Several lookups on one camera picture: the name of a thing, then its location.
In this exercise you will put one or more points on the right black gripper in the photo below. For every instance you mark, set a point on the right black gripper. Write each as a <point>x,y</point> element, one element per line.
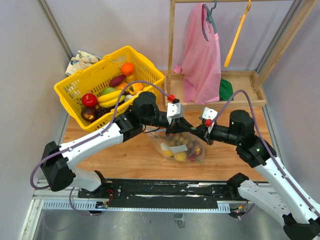
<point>202,132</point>

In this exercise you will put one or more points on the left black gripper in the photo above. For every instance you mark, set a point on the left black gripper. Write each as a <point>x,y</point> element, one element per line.
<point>178,125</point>

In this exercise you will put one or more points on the green cloth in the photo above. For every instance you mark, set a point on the green cloth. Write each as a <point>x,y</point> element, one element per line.
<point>225,90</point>

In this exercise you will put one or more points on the patterned cloth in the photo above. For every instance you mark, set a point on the patterned cloth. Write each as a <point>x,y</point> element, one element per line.
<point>81,61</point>

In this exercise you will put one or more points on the yellow bell pepper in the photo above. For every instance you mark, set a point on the yellow bell pepper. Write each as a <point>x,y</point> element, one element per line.
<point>135,88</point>

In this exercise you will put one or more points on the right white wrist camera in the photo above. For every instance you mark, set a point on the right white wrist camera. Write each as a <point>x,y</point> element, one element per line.
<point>207,117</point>

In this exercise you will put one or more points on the yellow plastic basket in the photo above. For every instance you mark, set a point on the yellow plastic basket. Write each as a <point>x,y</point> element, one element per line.
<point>97,77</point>

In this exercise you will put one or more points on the orange fruit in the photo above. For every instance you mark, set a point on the orange fruit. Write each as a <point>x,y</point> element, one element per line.
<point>127,69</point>

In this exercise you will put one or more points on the wooden clothes rack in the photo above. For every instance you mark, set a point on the wooden clothes rack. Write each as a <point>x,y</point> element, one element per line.
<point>247,80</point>

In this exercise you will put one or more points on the bright red apple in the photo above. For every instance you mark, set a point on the bright red apple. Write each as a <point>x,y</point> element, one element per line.
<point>89,100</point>

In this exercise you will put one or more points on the aluminium frame post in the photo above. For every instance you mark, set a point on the aluminium frame post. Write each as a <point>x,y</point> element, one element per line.
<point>288,17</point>
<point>55,27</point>

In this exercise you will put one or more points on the dark grape bunch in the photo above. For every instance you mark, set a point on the dark grape bunch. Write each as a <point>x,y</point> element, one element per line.
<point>102,111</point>

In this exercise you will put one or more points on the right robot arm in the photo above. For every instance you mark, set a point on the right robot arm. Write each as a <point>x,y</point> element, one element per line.
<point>293,208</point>

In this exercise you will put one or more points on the green fruit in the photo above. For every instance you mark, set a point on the green fruit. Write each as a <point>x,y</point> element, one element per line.
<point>108,90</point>

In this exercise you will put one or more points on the right aluminium frame post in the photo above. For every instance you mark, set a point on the right aluminium frame post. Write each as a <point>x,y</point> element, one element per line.
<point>288,17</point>

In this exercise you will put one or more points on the left aluminium frame post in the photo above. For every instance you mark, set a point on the left aluminium frame post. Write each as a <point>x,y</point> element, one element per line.
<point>55,27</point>

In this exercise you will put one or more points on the white garlic bulb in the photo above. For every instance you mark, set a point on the white garlic bulb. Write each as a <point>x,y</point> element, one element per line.
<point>128,97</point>

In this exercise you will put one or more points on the peach coloured fruit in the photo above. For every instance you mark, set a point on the peach coloured fruit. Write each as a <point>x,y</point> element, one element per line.
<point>180,156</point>

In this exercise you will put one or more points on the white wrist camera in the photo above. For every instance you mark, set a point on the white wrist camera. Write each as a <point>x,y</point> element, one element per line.
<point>207,117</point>
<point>174,111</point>

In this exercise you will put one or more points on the yellow banana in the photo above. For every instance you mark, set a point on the yellow banana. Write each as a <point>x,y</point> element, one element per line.
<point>111,96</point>

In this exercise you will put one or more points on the teal clothes hanger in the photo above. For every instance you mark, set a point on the teal clothes hanger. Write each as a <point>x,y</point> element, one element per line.
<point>207,19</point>

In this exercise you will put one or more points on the yellow lemon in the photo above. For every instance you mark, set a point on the yellow lemon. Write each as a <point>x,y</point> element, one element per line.
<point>168,153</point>

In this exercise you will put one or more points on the pink shirt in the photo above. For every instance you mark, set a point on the pink shirt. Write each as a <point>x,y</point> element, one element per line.
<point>201,66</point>

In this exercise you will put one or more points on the yellow clothes hanger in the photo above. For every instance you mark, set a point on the yellow clothes hanger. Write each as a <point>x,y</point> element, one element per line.
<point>235,40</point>

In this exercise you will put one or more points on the red chili pepper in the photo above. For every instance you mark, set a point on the red chili pepper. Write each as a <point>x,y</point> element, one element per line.
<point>194,156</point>

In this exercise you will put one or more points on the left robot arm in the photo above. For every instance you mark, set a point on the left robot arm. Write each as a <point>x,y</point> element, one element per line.
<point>60,168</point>

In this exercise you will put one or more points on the brown longan bunch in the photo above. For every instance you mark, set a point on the brown longan bunch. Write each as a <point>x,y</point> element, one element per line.
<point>179,139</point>

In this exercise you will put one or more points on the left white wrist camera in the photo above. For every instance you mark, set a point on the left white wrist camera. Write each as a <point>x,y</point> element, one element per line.
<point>174,111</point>

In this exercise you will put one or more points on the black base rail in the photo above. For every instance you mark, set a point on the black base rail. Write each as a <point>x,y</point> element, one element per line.
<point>161,195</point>

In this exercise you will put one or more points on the clear zip top bag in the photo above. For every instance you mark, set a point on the clear zip top bag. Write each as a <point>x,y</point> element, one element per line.
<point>159,140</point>

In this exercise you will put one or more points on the purple sweet potato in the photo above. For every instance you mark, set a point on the purple sweet potato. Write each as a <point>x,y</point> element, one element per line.
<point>117,80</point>

